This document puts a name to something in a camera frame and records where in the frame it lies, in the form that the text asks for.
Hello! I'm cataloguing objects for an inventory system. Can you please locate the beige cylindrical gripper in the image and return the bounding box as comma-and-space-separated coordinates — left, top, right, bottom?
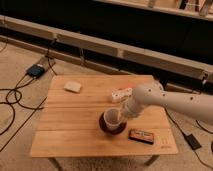
121, 97, 144, 118

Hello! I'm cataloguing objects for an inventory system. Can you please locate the white ceramic cup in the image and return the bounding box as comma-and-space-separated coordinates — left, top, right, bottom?
103, 108, 120, 131

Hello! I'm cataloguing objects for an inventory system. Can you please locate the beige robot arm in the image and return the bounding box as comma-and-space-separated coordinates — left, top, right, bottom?
121, 82, 213, 125

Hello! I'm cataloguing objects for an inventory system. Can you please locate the dark purple ceramic bowl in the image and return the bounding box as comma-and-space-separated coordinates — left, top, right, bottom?
99, 110, 127, 135

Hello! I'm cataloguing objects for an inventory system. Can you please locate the white plastic bottle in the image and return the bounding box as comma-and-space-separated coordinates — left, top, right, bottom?
110, 88, 132, 103

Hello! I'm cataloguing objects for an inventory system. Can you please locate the dark candy bar pack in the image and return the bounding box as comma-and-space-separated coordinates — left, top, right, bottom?
128, 129, 154, 145

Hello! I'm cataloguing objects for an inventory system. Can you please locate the small wooden table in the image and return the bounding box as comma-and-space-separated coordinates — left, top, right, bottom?
30, 74, 179, 171

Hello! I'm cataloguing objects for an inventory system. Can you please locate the black power brick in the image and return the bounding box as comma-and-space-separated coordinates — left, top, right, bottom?
184, 134, 201, 150

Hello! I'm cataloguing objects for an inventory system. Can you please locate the black power adapter box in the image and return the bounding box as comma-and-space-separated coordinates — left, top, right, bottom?
26, 64, 45, 78

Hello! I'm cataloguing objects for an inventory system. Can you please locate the long beige baseboard rail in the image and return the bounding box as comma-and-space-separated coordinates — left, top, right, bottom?
0, 15, 213, 81

